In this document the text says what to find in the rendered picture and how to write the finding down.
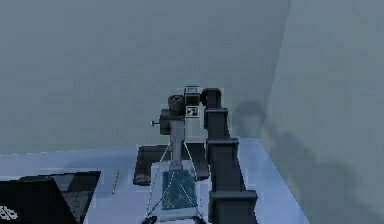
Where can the yellow pencil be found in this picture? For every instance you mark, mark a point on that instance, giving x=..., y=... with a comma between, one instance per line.
x=115, y=182

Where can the open black laptop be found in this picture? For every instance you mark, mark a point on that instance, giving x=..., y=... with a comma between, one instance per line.
x=36, y=200

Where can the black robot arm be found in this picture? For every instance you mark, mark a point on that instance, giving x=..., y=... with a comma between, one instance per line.
x=226, y=173

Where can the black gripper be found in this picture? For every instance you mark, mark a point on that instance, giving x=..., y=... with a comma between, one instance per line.
x=177, y=140

